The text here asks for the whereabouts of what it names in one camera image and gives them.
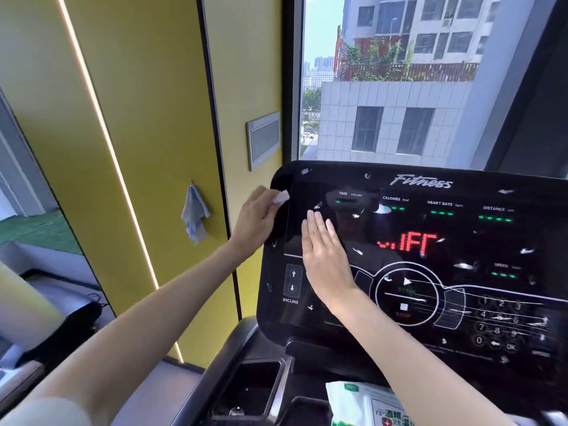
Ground person's right hand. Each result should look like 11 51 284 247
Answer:
301 210 358 309

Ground person's left hand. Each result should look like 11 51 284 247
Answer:
230 186 285 262

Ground person's right forearm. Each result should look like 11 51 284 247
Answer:
321 289 518 426

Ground person's left forearm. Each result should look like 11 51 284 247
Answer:
0 238 262 426

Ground blue hanging cloth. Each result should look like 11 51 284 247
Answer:
180 185 212 246

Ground black treadmill console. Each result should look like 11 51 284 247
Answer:
256 160 568 386

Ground white tiled building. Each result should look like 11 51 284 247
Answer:
316 80 472 167

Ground black treadmill cup holder tray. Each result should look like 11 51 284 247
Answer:
171 317 568 426

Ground white green wet wipes packet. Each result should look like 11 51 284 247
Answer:
325 381 420 426

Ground rooftop plants with fence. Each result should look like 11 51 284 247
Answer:
335 39 481 83

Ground grey window pillar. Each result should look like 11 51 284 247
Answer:
445 0 568 179

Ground grey high-rise building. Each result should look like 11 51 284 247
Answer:
341 0 503 67

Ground beige padded cylinder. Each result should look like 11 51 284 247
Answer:
0 261 67 353

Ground person's white sleeve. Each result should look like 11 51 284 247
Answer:
0 396 95 426

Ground grey framed wall panel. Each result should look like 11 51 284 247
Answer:
246 112 281 172

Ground black window frame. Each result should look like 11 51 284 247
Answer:
281 0 308 163

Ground glowing wall light strip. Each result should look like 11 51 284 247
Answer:
55 0 185 364

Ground black machine base with cable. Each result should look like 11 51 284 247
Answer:
20 292 110 363

